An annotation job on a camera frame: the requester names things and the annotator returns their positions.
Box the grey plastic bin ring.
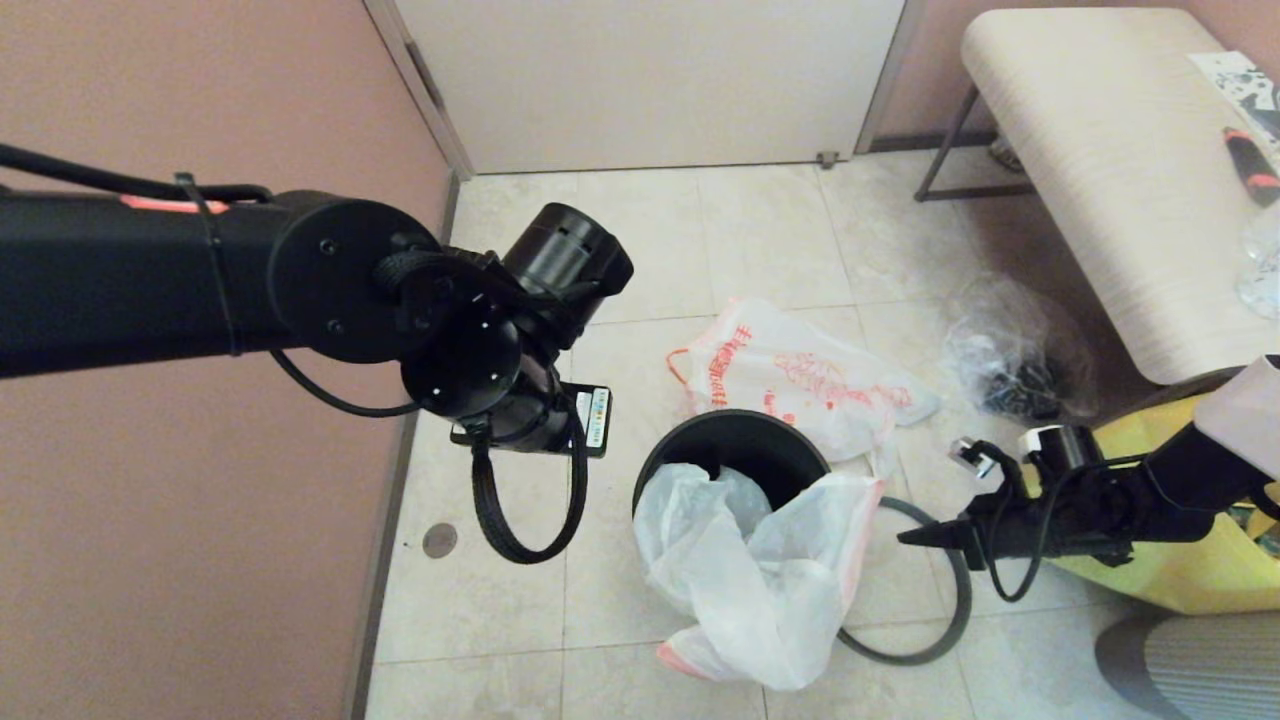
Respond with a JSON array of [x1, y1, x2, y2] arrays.
[[838, 497, 972, 667]]

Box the black round trash bin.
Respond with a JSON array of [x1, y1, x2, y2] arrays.
[[632, 408, 833, 521]]

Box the white red-printed floor bag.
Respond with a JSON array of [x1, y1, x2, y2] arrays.
[[667, 297, 944, 466]]

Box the yellow shopping bag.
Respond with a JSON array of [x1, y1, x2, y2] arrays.
[[1050, 395, 1280, 616]]

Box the clear bag with dark items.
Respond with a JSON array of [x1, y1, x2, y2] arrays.
[[938, 275, 1096, 426]]

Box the grey ribbed round object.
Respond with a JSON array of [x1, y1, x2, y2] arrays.
[[1093, 612, 1280, 720]]

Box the clear crumpled plastic item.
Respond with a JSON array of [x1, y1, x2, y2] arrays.
[[1238, 200, 1280, 321]]

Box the white door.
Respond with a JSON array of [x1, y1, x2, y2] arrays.
[[395, 0, 906, 176]]

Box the light wood-grain table top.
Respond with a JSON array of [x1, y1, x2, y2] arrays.
[[960, 8, 1280, 388]]

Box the dark baseboard behind table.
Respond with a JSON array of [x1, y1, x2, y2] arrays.
[[868, 133, 1001, 156]]

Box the black and orange tool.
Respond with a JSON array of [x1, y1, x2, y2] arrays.
[[1222, 126, 1280, 207]]

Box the black and white printed paper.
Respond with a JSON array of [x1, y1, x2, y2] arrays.
[[1187, 50, 1280, 141]]

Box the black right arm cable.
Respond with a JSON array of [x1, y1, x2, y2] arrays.
[[980, 445, 1151, 604]]

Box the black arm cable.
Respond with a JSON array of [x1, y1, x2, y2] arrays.
[[980, 445, 1151, 604], [0, 142, 421, 419]]

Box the black braided left wrist cable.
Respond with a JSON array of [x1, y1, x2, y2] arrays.
[[470, 415, 591, 565]]

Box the dark wall baseboard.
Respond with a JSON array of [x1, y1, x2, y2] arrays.
[[345, 175, 463, 720]]

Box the grey door frame post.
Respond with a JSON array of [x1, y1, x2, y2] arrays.
[[362, 0, 476, 182], [853, 0, 926, 159]]

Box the black metal table leg frame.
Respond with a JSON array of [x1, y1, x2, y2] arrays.
[[912, 88, 1036, 204]]

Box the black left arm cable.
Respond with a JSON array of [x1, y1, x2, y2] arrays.
[[0, 142, 421, 419]]

